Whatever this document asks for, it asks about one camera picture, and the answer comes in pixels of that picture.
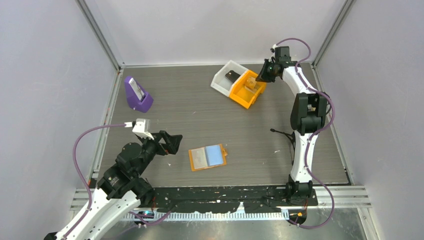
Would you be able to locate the black microphone tripod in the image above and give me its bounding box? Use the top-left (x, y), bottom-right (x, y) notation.
top-left (270, 128), bottom-right (296, 152)

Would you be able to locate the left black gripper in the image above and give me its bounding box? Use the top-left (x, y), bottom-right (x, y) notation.
top-left (134, 129), bottom-right (182, 177)

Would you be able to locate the orange plastic bin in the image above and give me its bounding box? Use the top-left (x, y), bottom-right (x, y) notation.
top-left (229, 70), bottom-right (267, 109)

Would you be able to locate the white plastic bin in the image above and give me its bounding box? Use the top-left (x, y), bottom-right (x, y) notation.
top-left (210, 60), bottom-right (248, 98)

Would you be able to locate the aluminium frame rail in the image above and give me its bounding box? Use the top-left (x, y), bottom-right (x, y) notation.
top-left (69, 188), bottom-right (372, 222)

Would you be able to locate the clear card in orange bin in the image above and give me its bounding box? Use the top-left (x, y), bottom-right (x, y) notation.
top-left (244, 78), bottom-right (258, 95)

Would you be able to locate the orange card holder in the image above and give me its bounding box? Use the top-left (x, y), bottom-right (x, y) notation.
top-left (188, 144), bottom-right (228, 172)

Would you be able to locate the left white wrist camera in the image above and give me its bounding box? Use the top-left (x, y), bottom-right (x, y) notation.
top-left (124, 118), bottom-right (155, 140)

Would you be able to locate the white card in purple stand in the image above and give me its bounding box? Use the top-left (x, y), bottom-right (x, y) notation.
top-left (128, 78), bottom-right (145, 101)

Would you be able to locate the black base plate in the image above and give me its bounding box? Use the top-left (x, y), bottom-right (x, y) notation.
top-left (138, 185), bottom-right (318, 214)

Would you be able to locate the gold credit card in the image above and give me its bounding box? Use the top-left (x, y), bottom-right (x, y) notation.
top-left (191, 147), bottom-right (208, 170)
top-left (245, 76), bottom-right (257, 89)

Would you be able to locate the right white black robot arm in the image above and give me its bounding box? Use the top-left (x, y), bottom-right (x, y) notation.
top-left (256, 45), bottom-right (328, 205)

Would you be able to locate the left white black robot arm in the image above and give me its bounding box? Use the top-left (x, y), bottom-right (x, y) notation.
top-left (45, 130), bottom-right (183, 240)

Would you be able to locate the black card in white bin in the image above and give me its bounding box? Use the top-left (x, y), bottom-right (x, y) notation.
top-left (225, 70), bottom-right (241, 83)

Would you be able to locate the purple stand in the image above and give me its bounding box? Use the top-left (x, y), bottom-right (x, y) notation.
top-left (124, 76), bottom-right (154, 113)

